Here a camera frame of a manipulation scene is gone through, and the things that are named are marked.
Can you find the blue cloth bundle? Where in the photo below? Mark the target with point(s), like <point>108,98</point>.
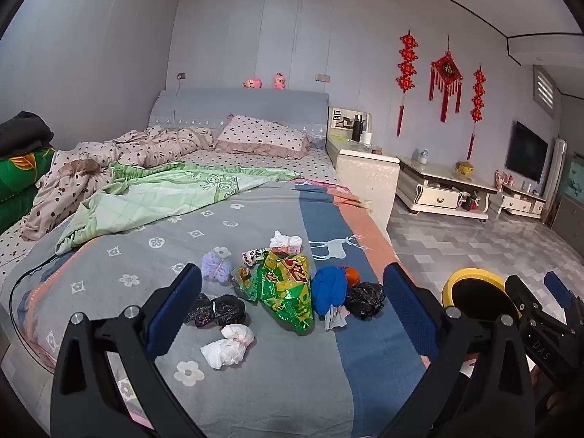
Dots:
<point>329,288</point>

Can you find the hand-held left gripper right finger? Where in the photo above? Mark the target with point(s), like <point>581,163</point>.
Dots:
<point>410,312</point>

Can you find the white cloth bundle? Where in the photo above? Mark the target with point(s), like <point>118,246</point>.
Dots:
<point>285,241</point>

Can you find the large green snack bag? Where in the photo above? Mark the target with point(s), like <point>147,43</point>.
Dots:
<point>285,294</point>

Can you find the white bedside cabinet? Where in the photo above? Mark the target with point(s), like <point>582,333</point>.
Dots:
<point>365,178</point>

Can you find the white tv cabinet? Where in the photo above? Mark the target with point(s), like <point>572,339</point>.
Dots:
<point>520,203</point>

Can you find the pink grey cloth bundle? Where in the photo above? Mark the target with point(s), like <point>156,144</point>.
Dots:
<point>336,320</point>

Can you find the purple ruffled bundle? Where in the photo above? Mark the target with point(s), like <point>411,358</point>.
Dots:
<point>216,265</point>

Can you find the red diamond tassel decoration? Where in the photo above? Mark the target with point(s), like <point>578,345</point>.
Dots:
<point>446,73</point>

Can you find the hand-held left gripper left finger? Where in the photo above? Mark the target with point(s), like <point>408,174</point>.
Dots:
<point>175,312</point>

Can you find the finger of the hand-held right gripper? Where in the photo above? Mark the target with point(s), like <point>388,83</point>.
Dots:
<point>524,301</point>
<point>559,289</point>

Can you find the polka dot pillow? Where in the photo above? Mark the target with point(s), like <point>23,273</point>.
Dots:
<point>262,138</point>

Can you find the yellow trash bin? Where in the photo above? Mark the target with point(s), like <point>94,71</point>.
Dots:
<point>474,276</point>

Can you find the folded green leaf blanket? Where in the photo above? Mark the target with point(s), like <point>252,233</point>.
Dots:
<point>18,178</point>

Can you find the picture frame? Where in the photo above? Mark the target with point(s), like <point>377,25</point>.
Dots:
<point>340,118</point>

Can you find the clear bottle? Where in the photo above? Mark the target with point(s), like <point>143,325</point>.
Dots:
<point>424,156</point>

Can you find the sausage wrapper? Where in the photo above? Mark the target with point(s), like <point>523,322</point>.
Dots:
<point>253,256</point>

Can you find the black folded cloth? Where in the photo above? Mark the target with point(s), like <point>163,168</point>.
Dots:
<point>23,130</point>

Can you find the tied white plastic bag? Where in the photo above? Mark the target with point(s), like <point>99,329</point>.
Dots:
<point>228,346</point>

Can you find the tied black plastic bag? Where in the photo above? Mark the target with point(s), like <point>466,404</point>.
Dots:
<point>216,310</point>

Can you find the pink plush toy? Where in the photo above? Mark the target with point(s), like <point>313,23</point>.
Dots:
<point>252,84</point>
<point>279,82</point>

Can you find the yellow toy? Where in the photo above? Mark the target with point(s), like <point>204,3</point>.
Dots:
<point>465,169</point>

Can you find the light green quilt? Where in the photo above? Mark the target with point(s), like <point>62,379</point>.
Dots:
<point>182,191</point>

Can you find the black thermos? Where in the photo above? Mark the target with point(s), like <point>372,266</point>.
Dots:
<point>356,130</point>

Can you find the orange ball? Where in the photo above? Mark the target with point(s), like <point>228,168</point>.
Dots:
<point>352,276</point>

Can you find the grey bed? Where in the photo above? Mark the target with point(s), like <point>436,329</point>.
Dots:
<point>237,105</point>

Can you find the small green snack packet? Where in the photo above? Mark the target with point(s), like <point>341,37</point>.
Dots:
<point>244,280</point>

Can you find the long red knot decoration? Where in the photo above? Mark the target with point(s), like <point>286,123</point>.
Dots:
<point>407,66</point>
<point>477,96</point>

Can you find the black television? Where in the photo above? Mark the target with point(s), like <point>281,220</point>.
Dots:
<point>524,153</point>

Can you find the polka dot bed sheet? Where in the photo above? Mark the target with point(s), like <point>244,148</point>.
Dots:
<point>315,164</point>

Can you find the white standing air conditioner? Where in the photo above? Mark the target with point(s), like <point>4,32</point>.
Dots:
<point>557,178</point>

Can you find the white TV stand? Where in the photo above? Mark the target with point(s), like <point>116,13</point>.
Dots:
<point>438,196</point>

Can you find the pink polka dot quilt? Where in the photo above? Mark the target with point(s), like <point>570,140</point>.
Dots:
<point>150,146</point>

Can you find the white cup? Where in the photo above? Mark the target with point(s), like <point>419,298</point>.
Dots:
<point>367,138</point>

